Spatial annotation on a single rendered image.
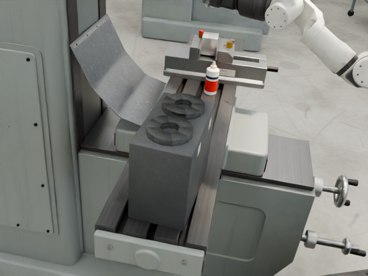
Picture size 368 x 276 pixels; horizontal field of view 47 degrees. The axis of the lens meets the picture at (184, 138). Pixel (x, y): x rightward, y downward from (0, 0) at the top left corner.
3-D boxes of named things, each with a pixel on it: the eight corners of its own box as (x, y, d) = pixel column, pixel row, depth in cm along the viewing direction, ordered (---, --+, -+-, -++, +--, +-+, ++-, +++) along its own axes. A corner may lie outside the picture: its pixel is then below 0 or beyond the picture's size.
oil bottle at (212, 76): (217, 90, 137) (221, 59, 131) (215, 96, 134) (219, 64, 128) (205, 88, 138) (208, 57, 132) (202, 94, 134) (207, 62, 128)
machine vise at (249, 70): (263, 71, 154) (269, 42, 147) (264, 89, 141) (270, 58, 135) (169, 58, 156) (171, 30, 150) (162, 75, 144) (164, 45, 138)
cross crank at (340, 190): (346, 195, 155) (356, 170, 148) (350, 217, 145) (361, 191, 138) (302, 187, 156) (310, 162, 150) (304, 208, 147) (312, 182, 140)
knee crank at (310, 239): (362, 249, 145) (368, 237, 142) (366, 263, 140) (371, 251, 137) (299, 237, 147) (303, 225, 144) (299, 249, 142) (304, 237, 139)
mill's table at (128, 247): (242, 55, 186) (246, 38, 182) (202, 282, 84) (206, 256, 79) (191, 47, 189) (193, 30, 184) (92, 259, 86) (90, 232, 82)
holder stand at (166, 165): (207, 168, 102) (217, 96, 91) (184, 232, 84) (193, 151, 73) (159, 157, 104) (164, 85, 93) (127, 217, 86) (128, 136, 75)
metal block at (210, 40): (216, 50, 147) (218, 33, 144) (215, 56, 142) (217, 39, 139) (202, 47, 147) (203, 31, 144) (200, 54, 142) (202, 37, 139)
